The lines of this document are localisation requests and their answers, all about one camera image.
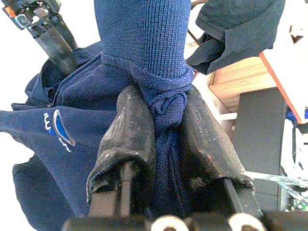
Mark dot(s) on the light wooden cabinet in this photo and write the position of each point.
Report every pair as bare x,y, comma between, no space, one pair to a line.
240,79

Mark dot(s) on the dark navy red-striped shirt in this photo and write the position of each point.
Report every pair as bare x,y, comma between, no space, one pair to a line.
72,144

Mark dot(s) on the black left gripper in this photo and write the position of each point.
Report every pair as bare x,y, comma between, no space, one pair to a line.
36,12

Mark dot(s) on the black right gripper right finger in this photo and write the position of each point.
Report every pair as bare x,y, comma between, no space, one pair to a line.
207,149

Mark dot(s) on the black tv console cabinet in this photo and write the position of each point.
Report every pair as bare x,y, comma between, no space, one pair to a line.
260,144

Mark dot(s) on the marble top folding table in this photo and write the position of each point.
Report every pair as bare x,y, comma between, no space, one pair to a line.
298,79

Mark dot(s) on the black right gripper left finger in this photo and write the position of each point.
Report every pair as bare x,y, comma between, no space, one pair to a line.
127,134

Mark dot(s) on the plain black shirt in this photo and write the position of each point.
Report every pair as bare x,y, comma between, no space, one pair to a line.
240,24

